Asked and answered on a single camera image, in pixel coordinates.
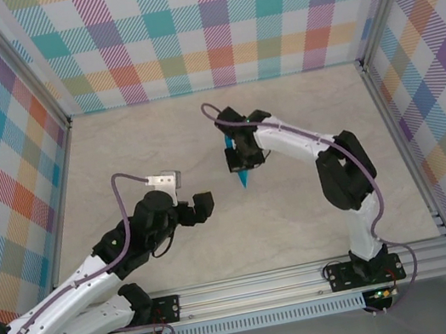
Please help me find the blue square paper sheet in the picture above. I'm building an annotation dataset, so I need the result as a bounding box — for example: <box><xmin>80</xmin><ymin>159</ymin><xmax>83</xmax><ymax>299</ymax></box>
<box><xmin>223</xmin><ymin>130</ymin><xmax>254</xmax><ymax>192</ymax></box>

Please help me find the thin black cable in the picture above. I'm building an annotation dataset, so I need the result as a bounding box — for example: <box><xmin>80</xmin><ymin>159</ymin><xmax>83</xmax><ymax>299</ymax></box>
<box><xmin>148</xmin><ymin>231</ymin><xmax>179</xmax><ymax>260</ymax></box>

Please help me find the purple cable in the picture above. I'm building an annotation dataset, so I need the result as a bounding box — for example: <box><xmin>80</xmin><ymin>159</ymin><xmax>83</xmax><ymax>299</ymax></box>
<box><xmin>200</xmin><ymin>72</ymin><xmax>425</xmax><ymax>334</ymax></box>
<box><xmin>0</xmin><ymin>169</ymin><xmax>178</xmax><ymax>334</ymax></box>

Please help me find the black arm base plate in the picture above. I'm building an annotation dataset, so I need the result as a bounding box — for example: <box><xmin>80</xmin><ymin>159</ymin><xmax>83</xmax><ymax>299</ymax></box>
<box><xmin>323</xmin><ymin>251</ymin><xmax>407</xmax><ymax>294</ymax></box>
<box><xmin>142</xmin><ymin>293</ymin><xmax>186</xmax><ymax>328</ymax></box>

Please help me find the aluminium floor frame rail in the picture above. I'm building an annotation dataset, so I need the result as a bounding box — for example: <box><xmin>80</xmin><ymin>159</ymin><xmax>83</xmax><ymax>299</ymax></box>
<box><xmin>357</xmin><ymin>49</ymin><xmax>446</xmax><ymax>249</ymax></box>
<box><xmin>15</xmin><ymin>118</ymin><xmax>106</xmax><ymax>315</ymax></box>

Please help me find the long aluminium mounting rail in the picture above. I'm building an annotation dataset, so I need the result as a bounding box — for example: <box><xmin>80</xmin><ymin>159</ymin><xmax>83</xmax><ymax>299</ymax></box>
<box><xmin>94</xmin><ymin>239</ymin><xmax>446</xmax><ymax>334</ymax></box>

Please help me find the slotted grey cable duct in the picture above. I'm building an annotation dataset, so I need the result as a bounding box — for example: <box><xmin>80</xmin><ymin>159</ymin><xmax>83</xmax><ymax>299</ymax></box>
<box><xmin>137</xmin><ymin>293</ymin><xmax>369</xmax><ymax>334</ymax></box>

